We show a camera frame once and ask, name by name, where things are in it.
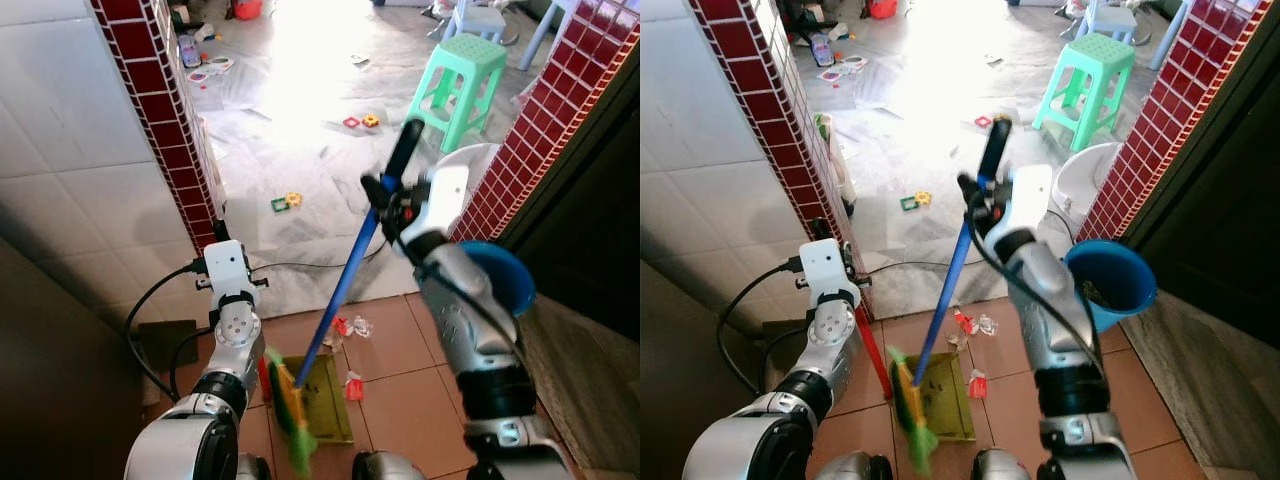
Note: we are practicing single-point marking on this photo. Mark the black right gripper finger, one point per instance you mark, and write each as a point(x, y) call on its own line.
point(372, 187)
point(968, 187)

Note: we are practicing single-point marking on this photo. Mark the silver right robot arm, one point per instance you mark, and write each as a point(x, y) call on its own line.
point(470, 320)
point(1050, 300)

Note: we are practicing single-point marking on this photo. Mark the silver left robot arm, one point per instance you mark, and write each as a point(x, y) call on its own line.
point(236, 340)
point(835, 342)

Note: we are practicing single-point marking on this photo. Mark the white green plastic bag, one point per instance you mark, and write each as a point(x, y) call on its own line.
point(838, 165)

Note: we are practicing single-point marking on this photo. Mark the clear crumpled wrapper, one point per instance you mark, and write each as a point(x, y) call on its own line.
point(988, 324)
point(362, 326)

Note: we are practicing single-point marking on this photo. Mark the red crumpled wrapper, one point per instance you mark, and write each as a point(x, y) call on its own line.
point(977, 385)
point(353, 387)
point(343, 326)
point(965, 321)

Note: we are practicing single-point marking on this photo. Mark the blue plastic bucket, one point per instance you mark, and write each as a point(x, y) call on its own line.
point(510, 280)
point(1110, 320)

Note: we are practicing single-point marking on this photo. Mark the green plastic stool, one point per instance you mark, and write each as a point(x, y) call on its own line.
point(1098, 55)
point(470, 55)

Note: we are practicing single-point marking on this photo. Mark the white toy plate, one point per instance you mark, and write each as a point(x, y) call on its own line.
point(220, 66)
point(853, 63)

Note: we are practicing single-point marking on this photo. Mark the small toy car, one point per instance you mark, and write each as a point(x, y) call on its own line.
point(191, 52)
point(822, 50)

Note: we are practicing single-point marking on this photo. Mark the dark wooden door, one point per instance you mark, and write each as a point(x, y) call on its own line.
point(590, 220)
point(1220, 200)

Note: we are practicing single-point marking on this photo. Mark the red plastic bucket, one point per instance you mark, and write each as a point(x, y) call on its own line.
point(247, 8)
point(882, 8)

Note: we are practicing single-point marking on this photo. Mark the pale blue plastic stool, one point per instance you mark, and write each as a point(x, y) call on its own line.
point(480, 20)
point(1112, 20)

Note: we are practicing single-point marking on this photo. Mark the pale blue plastic chair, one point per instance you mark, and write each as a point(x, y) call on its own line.
point(540, 35)
point(1168, 38)

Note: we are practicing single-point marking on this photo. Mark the grey left robot leg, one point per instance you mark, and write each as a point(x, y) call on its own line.
point(852, 468)
point(252, 468)

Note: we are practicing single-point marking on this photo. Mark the grey robot leg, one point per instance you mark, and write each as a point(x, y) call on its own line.
point(1000, 467)
point(852, 468)
point(385, 467)
point(252, 468)

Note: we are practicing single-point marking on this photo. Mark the grey right robot leg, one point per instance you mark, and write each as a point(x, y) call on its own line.
point(1000, 467)
point(385, 467)

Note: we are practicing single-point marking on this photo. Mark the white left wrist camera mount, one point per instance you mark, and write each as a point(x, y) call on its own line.
point(825, 266)
point(227, 265)

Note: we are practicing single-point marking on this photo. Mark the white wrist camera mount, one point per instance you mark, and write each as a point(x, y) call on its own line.
point(1032, 195)
point(447, 195)
point(825, 266)
point(227, 265)

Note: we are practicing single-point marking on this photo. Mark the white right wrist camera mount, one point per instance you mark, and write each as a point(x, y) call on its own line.
point(447, 195)
point(1032, 195)

